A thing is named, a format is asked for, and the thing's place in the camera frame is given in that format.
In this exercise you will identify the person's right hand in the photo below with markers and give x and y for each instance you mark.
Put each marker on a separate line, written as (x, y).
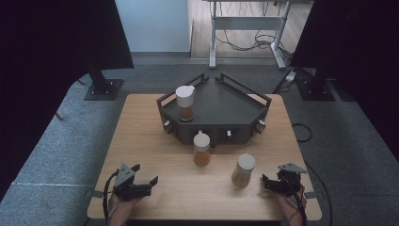
(287, 204)

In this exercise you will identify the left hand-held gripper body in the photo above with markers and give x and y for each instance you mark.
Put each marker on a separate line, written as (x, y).
(128, 185)

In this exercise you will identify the black stand with base plate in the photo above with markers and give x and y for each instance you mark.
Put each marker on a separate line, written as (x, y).
(315, 89)
(102, 88)

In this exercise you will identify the grey tape piece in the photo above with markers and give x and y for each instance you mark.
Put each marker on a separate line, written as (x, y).
(96, 194)
(311, 195)

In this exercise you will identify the orange spice jar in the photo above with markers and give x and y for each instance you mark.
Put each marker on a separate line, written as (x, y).
(201, 150)

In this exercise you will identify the white power strip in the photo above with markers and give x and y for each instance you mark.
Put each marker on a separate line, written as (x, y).
(290, 76)

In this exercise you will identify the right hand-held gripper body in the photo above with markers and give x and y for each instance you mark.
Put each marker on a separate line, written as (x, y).
(288, 182)

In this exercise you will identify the white desk frame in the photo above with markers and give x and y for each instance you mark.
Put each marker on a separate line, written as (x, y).
(247, 23)

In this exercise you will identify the person's left hand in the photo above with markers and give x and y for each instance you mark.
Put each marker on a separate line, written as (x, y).
(122, 207)

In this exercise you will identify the black corner rack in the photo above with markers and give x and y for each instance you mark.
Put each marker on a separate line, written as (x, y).
(222, 106)

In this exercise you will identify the beige spice jar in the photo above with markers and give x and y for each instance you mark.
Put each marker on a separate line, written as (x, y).
(243, 171)

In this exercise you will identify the spice jar with spouted white lid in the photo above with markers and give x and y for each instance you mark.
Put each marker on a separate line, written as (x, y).
(185, 102)

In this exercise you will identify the black curtain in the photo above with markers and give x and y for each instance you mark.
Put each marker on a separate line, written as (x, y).
(47, 62)
(360, 47)

